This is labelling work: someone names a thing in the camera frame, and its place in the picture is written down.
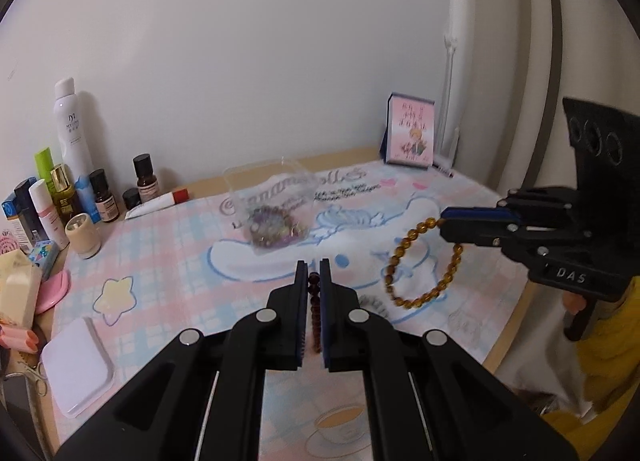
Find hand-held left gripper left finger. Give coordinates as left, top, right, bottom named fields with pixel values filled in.
left=52, top=260, right=308, bottom=461

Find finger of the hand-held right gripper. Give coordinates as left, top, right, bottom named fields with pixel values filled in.
left=440, top=186, right=577, bottom=225
left=441, top=221, right=552, bottom=255

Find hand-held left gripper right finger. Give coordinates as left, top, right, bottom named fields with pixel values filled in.
left=319, top=257, right=578, bottom=461

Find dark red bead bracelet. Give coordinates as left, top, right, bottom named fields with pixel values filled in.
left=307, top=270, right=323, bottom=354

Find amber brown bead bracelet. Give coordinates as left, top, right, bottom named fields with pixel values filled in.
left=382, top=218, right=463, bottom=311

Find clear plastic container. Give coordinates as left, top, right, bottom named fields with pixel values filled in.
left=222, top=156, right=318, bottom=256

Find person's right forearm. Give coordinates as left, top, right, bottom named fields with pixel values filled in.
left=545, top=276, right=640, bottom=442

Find pink cartoon standing card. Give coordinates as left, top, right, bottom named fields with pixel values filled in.
left=382, top=92, right=436, bottom=169

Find pastel plaid cartoon mat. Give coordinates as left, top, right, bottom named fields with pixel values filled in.
left=47, top=158, right=543, bottom=461

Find white tube red cap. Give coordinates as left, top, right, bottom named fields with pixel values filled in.
left=124, top=188, right=190, bottom=220

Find brown glass bottle black cap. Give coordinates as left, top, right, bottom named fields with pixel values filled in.
left=132, top=154, right=162, bottom=204

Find brown dropper bottle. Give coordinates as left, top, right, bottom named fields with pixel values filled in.
left=89, top=168, right=120, bottom=223

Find beige cylinder cup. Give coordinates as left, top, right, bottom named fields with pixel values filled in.
left=65, top=214, right=102, bottom=258

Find pink dish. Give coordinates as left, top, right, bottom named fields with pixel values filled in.
left=34, top=270, right=72, bottom=314

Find blue patterned packet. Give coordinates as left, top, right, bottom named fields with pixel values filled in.
left=26, top=240, right=61, bottom=282

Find gold capped amber bottle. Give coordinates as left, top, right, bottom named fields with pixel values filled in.
left=50, top=164, right=78, bottom=222

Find white bottle pink label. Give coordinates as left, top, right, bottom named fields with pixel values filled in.
left=28, top=180, right=70, bottom=249

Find small scissors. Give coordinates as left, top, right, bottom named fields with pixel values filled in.
left=5, top=361, right=48, bottom=397

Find pink rolled item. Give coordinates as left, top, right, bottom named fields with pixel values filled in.
left=0, top=326, right=38, bottom=353

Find tall white spray bottle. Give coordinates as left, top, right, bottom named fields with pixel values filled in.
left=53, top=78, right=101, bottom=222

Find green tube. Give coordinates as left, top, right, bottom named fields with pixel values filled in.
left=34, top=147, right=57, bottom=187

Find dark cosmetics box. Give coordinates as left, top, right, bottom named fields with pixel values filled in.
left=14, top=178, right=41, bottom=242

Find blue cosmetics box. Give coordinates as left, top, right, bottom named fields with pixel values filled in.
left=1, top=194, right=26, bottom=247

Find white wall cable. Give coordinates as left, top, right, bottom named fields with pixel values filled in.
left=437, top=34, right=461, bottom=167

